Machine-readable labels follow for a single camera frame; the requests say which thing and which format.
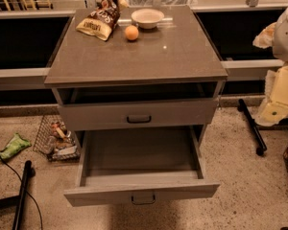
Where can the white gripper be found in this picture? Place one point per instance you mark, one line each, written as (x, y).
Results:
(286, 37)

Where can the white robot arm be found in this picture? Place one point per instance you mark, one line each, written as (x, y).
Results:
(275, 36)

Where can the grey drawer cabinet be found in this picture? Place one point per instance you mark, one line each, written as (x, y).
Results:
(173, 61)

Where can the black stand leg right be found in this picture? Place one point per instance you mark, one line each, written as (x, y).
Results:
(261, 146)

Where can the black stand leg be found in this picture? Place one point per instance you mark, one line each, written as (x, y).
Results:
(18, 201)
(261, 146)

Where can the white bowl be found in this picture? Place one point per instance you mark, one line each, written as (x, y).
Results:
(147, 18)

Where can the orange fruit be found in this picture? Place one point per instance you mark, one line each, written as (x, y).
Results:
(131, 33)

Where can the brown chip bag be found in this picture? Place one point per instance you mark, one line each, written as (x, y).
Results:
(102, 21)

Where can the green snack bag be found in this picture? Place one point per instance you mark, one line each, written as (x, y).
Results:
(14, 146)

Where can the black stand leg left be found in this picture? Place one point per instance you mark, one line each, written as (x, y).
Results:
(18, 201)

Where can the wire basket with items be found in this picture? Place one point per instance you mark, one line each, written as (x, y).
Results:
(54, 141)

